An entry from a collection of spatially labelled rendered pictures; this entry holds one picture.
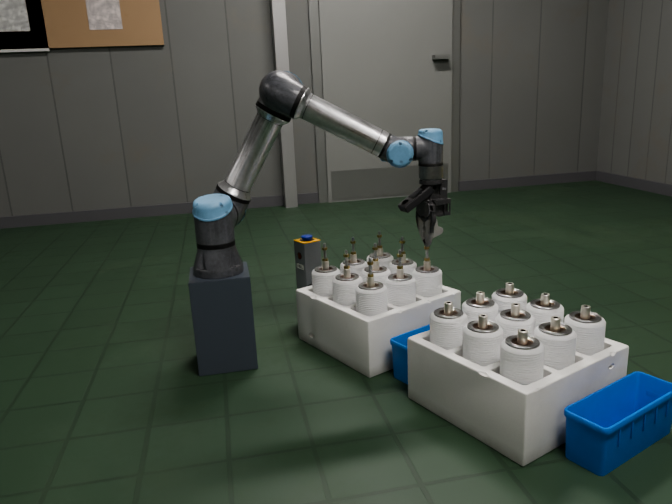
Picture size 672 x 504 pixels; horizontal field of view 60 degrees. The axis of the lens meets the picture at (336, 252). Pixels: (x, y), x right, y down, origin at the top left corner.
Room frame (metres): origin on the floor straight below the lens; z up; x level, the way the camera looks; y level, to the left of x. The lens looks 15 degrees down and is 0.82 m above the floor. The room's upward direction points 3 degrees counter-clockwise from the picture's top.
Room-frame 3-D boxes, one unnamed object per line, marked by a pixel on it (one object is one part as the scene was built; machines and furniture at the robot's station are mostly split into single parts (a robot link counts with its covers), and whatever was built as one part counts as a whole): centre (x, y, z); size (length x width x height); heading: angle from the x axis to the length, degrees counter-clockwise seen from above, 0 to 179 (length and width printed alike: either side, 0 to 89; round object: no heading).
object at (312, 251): (2.03, 0.10, 0.16); 0.07 x 0.07 x 0.31; 36
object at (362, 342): (1.83, -0.13, 0.09); 0.39 x 0.39 x 0.18; 36
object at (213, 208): (1.74, 0.36, 0.47); 0.13 x 0.12 x 0.14; 176
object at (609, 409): (1.19, -0.64, 0.06); 0.30 x 0.11 x 0.12; 123
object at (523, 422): (1.39, -0.45, 0.09); 0.39 x 0.39 x 0.18; 33
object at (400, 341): (1.61, -0.29, 0.06); 0.30 x 0.11 x 0.12; 125
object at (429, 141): (1.81, -0.30, 0.64); 0.09 x 0.08 x 0.11; 86
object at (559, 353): (1.29, -0.51, 0.16); 0.10 x 0.10 x 0.18
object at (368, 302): (1.67, -0.10, 0.16); 0.10 x 0.10 x 0.18
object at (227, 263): (1.73, 0.36, 0.35); 0.15 x 0.15 x 0.10
